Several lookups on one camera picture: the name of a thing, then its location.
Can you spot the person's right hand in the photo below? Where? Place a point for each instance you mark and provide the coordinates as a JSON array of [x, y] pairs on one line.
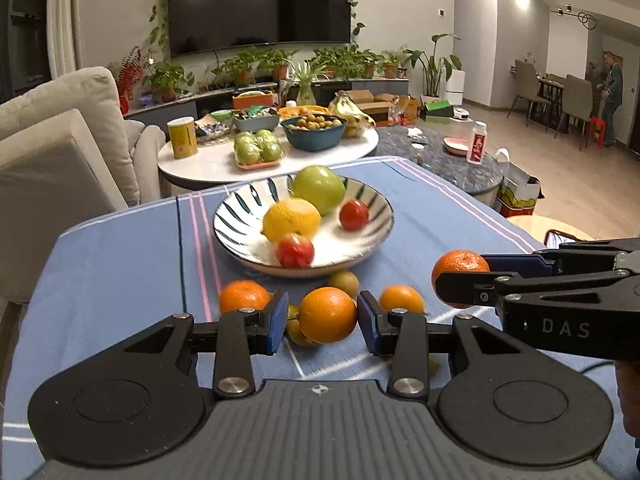
[[630, 400]]

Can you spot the yellow can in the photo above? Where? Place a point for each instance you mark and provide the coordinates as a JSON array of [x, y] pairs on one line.
[[182, 137]]

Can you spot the wrapped green apple pack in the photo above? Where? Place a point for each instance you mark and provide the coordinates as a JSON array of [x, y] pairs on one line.
[[257, 150]]

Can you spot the round wooden table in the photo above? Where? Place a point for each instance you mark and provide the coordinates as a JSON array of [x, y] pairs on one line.
[[525, 227]]

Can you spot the white air purifier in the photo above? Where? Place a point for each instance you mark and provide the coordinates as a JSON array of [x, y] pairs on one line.
[[456, 90]]

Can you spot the green lidded container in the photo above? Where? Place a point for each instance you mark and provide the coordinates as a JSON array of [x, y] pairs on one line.
[[222, 115]]

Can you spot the dark dining table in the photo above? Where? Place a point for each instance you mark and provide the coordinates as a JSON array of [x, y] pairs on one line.
[[550, 87]]

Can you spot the small green oval fruit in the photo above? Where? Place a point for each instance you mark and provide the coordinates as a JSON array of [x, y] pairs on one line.
[[433, 364], [293, 312]]

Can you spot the blue striped tablecloth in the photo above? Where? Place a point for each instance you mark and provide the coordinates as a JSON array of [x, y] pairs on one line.
[[125, 260]]

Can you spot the bunch of bananas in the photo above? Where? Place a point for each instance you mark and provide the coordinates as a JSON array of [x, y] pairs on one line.
[[352, 112]]

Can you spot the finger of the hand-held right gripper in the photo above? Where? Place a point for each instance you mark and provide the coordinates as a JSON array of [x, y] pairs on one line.
[[515, 262], [465, 290]]

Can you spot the mandarin orange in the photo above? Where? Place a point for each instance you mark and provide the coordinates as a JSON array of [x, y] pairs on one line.
[[460, 262], [240, 297]]

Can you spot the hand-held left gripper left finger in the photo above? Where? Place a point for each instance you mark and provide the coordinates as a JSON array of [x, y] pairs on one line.
[[277, 322]]

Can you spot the smooth orange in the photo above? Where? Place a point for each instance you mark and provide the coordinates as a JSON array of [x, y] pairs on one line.
[[402, 299], [327, 315]]

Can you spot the small red apple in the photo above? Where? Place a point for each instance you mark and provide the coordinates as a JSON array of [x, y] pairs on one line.
[[295, 251]]

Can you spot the black striped white bowl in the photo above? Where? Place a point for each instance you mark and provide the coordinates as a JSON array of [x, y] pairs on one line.
[[235, 220]]

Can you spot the black flat television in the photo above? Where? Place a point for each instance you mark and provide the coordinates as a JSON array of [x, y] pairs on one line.
[[260, 5]]

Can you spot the white curtain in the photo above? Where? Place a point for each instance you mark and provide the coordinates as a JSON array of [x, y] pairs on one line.
[[65, 15]]

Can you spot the orange plastic basket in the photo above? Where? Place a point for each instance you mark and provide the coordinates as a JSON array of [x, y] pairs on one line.
[[302, 111]]

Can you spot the small teal bowl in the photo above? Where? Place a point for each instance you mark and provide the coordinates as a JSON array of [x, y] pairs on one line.
[[255, 122]]

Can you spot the yellow lemon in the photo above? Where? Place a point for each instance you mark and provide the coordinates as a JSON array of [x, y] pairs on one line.
[[290, 220]]

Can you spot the large teal bowl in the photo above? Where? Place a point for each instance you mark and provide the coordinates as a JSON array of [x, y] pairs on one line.
[[312, 141]]

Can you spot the red plant in red vase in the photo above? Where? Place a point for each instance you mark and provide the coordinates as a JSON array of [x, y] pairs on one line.
[[130, 75]]

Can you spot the green box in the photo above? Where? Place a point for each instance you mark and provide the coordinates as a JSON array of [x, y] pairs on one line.
[[436, 109]]

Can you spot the white bottle with red label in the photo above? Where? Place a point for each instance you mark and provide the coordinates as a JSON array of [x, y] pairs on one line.
[[476, 145]]

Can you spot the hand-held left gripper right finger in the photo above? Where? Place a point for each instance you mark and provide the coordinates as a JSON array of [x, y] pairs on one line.
[[369, 322]]

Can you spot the printed paper bag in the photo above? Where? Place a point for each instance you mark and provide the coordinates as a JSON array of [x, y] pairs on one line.
[[517, 195]]

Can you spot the red stool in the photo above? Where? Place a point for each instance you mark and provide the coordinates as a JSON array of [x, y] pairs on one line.
[[598, 130]]

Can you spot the shiny snack packets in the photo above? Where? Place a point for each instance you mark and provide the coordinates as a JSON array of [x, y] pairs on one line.
[[215, 127]]

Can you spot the pink dish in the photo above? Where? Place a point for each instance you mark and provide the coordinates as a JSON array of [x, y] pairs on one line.
[[455, 146]]

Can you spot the potted green plant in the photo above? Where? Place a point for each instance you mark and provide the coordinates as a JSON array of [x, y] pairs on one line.
[[167, 80], [392, 62], [345, 60], [255, 62]]

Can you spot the round white table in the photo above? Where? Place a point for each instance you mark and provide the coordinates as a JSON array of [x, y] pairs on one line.
[[210, 170]]

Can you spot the dark window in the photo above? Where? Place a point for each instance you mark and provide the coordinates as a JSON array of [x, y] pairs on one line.
[[25, 20]]

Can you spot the orange storage box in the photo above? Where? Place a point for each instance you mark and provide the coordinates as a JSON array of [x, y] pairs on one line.
[[252, 101]]

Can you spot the open cardboard box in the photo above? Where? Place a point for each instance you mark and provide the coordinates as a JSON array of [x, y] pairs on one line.
[[370, 105]]

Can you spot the grey dining chair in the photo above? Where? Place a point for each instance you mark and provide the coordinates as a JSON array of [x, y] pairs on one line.
[[575, 100], [527, 82]]

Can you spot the tall leafy floor plant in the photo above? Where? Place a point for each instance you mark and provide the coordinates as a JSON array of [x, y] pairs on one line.
[[432, 67]]

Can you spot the glass vase with green plant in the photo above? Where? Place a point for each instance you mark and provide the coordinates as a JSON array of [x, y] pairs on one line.
[[305, 92]]

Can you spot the red tomato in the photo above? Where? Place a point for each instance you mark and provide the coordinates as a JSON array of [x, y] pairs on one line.
[[353, 215]]

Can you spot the hanging green vine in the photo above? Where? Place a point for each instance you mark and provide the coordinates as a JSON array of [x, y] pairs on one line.
[[354, 5], [161, 5]]

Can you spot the beige sofa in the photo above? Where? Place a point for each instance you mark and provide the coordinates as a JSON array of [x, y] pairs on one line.
[[90, 105]]

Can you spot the white robot vacuum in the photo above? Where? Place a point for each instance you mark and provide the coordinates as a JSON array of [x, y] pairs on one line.
[[460, 115]]

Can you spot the small spice jar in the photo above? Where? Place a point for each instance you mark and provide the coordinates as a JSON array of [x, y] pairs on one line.
[[420, 155]]

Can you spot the dark marble table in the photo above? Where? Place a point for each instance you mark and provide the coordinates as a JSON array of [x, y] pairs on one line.
[[450, 175]]

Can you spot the grey television cabinet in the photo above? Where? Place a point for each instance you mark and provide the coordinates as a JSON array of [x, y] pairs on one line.
[[200, 105]]

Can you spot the pile of small olive fruits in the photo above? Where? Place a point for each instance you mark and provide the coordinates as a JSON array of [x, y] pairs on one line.
[[315, 122]]

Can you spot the beige square cushion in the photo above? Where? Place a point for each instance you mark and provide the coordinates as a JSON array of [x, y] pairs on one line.
[[45, 185]]

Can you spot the large green apple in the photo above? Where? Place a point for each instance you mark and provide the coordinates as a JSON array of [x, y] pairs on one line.
[[320, 187]]

